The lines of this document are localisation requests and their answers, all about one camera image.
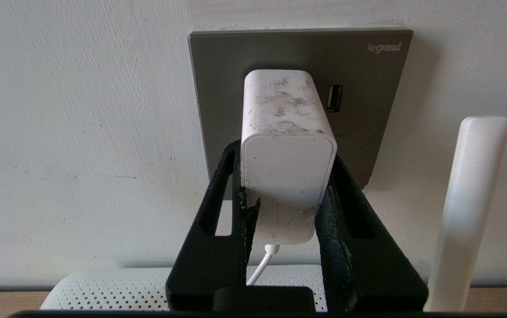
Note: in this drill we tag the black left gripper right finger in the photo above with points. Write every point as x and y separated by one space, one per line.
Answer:
368 274

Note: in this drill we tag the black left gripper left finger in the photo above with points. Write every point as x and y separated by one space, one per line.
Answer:
204 265

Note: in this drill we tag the white power adapter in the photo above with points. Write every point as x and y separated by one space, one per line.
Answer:
286 154

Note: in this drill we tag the white router with antennas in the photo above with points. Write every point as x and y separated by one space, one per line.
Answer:
112 289

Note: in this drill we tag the grey wall socket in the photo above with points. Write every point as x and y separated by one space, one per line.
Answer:
218 88

